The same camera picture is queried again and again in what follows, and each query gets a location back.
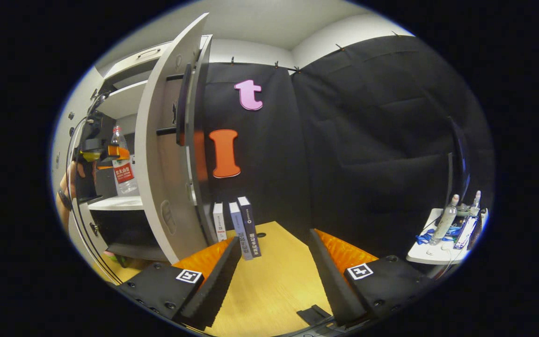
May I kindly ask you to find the white side table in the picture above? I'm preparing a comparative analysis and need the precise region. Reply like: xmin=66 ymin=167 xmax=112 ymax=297
xmin=406 ymin=208 xmax=489 ymax=265

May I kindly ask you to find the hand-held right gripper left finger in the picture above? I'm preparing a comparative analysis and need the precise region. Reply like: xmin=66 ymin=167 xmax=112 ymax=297
xmin=117 ymin=236 xmax=243 ymax=330

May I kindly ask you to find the white book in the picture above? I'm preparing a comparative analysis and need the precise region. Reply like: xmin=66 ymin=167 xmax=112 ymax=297
xmin=212 ymin=202 xmax=227 ymax=242

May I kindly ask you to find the navy book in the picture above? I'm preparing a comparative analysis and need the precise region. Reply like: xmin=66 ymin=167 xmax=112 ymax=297
xmin=237 ymin=196 xmax=262 ymax=258

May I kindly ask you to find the black door handle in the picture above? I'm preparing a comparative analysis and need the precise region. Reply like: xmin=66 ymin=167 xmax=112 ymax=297
xmin=156 ymin=62 xmax=194 ymax=147

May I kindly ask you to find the black cable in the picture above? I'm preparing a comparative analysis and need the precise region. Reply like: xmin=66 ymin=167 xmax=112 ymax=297
xmin=65 ymin=91 xmax=123 ymax=285

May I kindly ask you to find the white cabinet shelf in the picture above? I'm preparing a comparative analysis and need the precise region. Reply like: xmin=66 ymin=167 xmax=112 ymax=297
xmin=96 ymin=81 xmax=149 ymax=120
xmin=87 ymin=195 xmax=145 ymax=211

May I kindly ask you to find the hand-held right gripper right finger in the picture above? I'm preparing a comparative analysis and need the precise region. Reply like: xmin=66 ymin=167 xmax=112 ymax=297
xmin=308 ymin=228 xmax=438 ymax=328

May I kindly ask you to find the white flat packet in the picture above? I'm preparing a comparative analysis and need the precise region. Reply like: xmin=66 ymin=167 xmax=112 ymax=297
xmin=454 ymin=216 xmax=478 ymax=249

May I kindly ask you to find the grey spray bottle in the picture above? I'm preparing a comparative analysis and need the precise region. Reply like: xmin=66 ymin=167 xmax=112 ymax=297
xmin=430 ymin=194 xmax=460 ymax=246

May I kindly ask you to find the white cabinet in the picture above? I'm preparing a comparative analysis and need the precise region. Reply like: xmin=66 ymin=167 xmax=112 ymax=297
xmin=87 ymin=34 xmax=214 ymax=263

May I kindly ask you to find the black backdrop cloth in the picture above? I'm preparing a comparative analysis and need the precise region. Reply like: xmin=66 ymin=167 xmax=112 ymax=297
xmin=195 ymin=35 xmax=495 ymax=263

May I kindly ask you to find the clear red label water bottle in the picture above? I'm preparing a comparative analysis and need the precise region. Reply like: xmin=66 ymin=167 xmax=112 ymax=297
xmin=110 ymin=125 xmax=138 ymax=195

